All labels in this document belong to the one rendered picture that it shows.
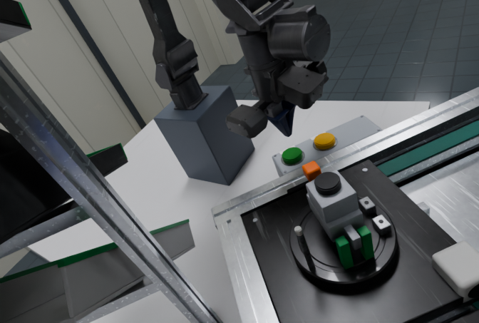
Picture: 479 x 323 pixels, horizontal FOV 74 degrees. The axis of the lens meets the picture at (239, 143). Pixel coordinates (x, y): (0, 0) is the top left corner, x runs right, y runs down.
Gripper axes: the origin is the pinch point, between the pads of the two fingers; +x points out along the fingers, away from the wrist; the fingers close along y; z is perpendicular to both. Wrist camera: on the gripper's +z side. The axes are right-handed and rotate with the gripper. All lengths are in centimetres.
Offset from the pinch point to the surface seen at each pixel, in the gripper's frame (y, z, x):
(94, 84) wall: 18, -233, 40
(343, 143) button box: 8.2, 5.0, 10.1
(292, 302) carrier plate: -21.2, 16.9, 9.1
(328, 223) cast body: -13.4, 18.4, 0.5
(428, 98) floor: 158, -43, 106
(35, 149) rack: -31.0, 12.0, -23.0
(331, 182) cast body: -10.5, 17.7, -3.4
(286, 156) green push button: -0.5, -1.7, 8.9
